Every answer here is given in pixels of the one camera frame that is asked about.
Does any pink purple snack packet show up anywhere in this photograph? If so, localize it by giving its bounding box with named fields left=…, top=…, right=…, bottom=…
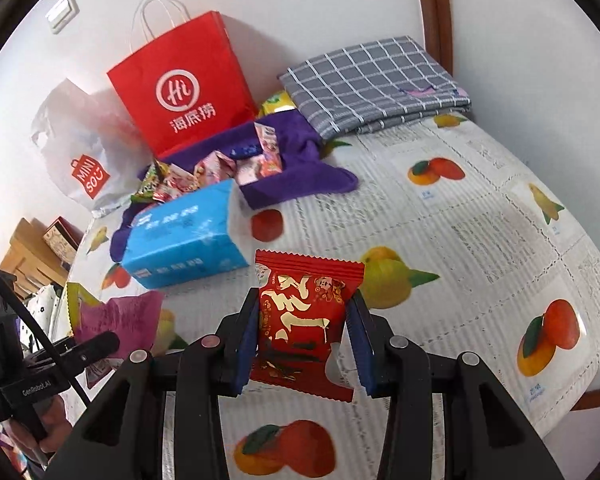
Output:
left=254, top=124, right=280, bottom=153

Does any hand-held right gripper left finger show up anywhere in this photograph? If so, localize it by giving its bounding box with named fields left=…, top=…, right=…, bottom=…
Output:
left=55, top=287, right=261, bottom=480

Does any red white snack packet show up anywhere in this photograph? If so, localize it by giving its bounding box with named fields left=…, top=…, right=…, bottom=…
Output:
left=257, top=152, right=284, bottom=178

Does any person's left hand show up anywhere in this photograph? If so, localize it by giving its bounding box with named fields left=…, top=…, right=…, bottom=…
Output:
left=30, top=394, right=77, bottom=456

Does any pink red banner packet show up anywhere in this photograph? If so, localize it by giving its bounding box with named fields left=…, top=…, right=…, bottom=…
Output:
left=162, top=170, right=203, bottom=196

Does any white black dotted pillow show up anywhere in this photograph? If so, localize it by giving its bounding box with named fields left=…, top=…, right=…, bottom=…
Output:
left=30, top=284, right=63, bottom=331

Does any yellow green snack bag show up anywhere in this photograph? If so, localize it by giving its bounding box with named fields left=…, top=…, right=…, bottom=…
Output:
left=257, top=91, right=297, bottom=117

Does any purple towel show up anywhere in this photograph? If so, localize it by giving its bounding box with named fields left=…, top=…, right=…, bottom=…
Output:
left=111, top=112, right=358, bottom=263

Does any fruit print bed sheet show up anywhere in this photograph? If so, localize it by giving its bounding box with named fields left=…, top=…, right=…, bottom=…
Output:
left=50, top=117, right=600, bottom=480

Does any small pink snack packet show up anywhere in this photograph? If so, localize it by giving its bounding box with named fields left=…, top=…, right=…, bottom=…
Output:
left=235, top=157, right=262, bottom=187

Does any wooden bed headboard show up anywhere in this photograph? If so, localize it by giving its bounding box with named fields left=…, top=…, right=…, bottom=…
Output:
left=0, top=217, right=51, bottom=291

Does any red gold print packet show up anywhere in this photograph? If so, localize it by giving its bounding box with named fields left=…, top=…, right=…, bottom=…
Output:
left=249, top=249, right=366, bottom=403

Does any grey plaid folded cloth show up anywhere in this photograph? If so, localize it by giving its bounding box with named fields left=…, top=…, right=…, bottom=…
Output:
left=278, top=35, right=473, bottom=140

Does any wooden bed rail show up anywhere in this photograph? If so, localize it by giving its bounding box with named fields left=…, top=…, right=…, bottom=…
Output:
left=570, top=377, right=600, bottom=412

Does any pale pink peach packet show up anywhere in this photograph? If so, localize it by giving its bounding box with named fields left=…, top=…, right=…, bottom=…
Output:
left=194, top=151, right=237, bottom=183

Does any white plastic shopping bag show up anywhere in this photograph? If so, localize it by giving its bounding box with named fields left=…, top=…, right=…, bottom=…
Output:
left=30, top=77, right=151, bottom=213

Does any pink yellow edged packet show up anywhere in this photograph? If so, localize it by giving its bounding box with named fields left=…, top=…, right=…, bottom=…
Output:
left=66, top=282, right=167, bottom=386

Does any red paper bag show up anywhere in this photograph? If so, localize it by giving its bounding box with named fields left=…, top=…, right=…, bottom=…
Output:
left=106, top=0, right=258, bottom=158

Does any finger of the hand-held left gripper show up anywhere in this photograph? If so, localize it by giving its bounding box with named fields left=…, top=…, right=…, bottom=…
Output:
left=55, top=331, right=121, bottom=368

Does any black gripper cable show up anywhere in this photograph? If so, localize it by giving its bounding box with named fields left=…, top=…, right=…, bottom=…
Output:
left=0, top=255, right=93, bottom=406

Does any green snack packet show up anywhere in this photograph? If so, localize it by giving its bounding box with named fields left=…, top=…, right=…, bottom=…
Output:
left=131, top=160, right=173, bottom=204

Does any white wall light switch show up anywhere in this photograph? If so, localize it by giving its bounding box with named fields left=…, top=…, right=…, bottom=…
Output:
left=47, top=0, right=81, bottom=35

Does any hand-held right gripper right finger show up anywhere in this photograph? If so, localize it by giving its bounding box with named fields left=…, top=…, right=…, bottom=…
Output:
left=345, top=292, right=551, bottom=480

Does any blue tissue pack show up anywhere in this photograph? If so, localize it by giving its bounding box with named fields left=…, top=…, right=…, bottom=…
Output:
left=121, top=180, right=251, bottom=290

